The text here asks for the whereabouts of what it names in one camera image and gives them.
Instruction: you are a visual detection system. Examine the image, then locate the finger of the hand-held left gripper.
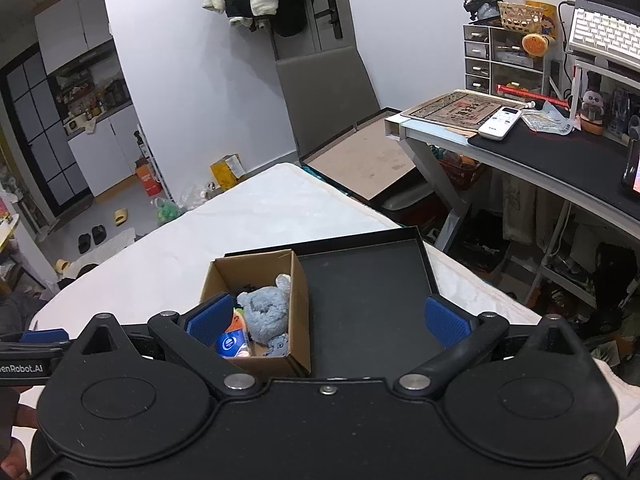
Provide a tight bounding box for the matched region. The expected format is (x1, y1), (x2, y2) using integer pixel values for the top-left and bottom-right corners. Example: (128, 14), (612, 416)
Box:
(0, 329), (76, 356)

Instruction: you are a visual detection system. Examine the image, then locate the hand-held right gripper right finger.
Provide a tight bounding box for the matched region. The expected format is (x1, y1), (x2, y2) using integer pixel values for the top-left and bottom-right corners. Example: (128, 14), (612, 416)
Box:
(395, 295), (591, 396)

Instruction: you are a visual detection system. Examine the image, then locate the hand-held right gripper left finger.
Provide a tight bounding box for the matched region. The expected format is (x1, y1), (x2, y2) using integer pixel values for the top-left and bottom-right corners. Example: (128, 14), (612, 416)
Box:
(75, 294), (263, 393)

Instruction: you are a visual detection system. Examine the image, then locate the blue card packet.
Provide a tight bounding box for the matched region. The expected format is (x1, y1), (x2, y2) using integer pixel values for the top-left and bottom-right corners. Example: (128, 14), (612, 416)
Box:
(216, 330), (251, 359)

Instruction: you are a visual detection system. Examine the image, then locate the round blue-grey plush toy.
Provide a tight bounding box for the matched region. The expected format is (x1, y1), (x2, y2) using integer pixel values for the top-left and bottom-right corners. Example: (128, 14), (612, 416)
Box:
(236, 274), (293, 346)

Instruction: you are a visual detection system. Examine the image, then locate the small blue-grey plush toy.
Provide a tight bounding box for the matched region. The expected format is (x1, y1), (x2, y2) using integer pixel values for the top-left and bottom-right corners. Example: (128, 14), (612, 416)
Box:
(260, 332), (291, 358)

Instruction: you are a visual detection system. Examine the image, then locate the black tray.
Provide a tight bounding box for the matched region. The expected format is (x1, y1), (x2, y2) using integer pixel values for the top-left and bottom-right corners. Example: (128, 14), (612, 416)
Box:
(223, 226), (441, 378)

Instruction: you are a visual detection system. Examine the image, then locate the person's left hand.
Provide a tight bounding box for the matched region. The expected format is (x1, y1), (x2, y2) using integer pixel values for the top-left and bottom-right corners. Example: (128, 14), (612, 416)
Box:
(0, 402), (40, 480)

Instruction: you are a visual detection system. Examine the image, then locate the green plastic bag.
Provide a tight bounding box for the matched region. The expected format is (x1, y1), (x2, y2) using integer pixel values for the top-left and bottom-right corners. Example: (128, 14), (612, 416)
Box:
(152, 197), (185, 226)

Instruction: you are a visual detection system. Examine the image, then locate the clear plastic bag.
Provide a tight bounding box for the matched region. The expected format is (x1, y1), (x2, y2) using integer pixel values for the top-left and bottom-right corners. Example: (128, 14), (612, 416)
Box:
(180, 185), (216, 211)

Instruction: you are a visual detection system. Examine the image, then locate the white hanging cloth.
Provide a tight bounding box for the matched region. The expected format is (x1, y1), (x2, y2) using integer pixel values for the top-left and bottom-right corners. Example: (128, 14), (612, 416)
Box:
(500, 175), (538, 246)

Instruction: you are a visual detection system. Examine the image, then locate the white desk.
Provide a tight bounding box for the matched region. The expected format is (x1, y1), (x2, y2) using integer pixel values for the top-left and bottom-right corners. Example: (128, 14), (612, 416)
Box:
(385, 90), (640, 311)

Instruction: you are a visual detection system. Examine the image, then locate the yellow cardboard box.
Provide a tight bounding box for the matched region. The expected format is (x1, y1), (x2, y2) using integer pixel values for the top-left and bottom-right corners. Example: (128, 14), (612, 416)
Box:
(210, 155), (247, 191)

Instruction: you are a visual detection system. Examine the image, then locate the red basket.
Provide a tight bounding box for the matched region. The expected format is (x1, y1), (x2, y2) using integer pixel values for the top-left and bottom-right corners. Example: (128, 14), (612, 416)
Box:
(430, 145), (488, 191)

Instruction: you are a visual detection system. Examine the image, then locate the white narrow rack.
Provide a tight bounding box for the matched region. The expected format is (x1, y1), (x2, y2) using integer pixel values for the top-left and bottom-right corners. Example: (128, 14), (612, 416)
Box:
(135, 125), (173, 201)

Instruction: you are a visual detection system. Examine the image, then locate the brown framed board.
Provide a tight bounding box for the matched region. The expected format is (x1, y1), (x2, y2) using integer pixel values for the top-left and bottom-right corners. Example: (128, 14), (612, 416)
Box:
(299, 107), (431, 211)

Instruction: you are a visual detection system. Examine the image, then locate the white floor cabinet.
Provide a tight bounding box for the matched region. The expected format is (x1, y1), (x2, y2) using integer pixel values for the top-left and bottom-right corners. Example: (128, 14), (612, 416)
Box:
(67, 105), (151, 198)

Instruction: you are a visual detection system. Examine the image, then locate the black framed glass door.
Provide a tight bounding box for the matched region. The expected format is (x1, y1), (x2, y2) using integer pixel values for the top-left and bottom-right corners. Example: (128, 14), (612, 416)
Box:
(0, 42), (96, 226)

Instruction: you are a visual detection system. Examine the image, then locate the black desk mat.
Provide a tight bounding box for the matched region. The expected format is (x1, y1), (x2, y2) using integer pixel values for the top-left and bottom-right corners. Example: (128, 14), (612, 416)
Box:
(467, 120), (640, 221)

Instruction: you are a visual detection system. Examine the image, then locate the white remote control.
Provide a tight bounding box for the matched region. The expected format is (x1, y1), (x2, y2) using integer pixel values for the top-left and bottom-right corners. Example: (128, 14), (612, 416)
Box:
(477, 106), (523, 142)

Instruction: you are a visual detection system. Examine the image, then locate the printed beige board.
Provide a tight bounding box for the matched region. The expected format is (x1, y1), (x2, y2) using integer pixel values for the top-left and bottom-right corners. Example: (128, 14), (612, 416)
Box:
(402, 89), (531, 133)

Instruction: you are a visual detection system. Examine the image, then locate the clear plastic packet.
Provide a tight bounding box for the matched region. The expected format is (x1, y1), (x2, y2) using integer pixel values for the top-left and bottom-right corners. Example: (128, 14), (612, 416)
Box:
(520, 105), (581, 136)

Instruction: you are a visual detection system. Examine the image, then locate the long red box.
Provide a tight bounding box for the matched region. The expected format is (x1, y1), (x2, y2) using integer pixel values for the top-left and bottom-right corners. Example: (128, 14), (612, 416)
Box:
(496, 82), (571, 108)

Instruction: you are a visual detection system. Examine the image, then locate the cluttered kitchen shelf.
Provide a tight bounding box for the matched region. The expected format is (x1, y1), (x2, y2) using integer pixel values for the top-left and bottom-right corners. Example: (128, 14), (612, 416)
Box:
(47, 42), (133, 136)

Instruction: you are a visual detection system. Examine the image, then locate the panda figure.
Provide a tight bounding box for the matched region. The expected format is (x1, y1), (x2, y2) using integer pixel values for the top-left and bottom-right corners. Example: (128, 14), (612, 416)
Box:
(580, 72), (608, 136)

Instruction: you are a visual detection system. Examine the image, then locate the grey drawer organizer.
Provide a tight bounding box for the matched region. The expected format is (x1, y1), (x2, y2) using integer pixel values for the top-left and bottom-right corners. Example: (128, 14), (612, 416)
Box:
(462, 22), (551, 95)

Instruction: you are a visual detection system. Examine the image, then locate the orange plush toy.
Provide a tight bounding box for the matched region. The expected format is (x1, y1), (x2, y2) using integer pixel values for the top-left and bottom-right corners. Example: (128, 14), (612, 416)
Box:
(521, 32), (557, 57)

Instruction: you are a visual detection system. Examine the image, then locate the woven basket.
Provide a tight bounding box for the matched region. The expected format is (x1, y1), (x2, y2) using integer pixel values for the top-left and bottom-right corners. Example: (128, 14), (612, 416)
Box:
(497, 1), (536, 33)

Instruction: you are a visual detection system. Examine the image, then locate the black beaded bag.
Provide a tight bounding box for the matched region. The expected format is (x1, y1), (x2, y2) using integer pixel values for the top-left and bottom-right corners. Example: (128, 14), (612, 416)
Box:
(462, 0), (506, 23)

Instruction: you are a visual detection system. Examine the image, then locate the yellow paper bag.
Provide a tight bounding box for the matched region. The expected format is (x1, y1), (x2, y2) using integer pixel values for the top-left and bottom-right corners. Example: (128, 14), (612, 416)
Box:
(525, 0), (558, 36)

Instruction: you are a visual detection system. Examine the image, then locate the white keyboard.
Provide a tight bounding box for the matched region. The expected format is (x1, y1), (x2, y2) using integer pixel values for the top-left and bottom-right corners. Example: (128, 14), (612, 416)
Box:
(567, 6), (640, 68)

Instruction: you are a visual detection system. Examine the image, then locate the white wall cabinet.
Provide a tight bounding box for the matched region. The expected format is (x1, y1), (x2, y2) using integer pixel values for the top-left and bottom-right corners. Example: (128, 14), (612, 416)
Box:
(35, 0), (113, 73)

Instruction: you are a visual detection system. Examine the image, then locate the black door handle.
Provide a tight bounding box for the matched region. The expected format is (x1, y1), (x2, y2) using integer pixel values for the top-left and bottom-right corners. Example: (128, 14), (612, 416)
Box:
(316, 0), (345, 40)

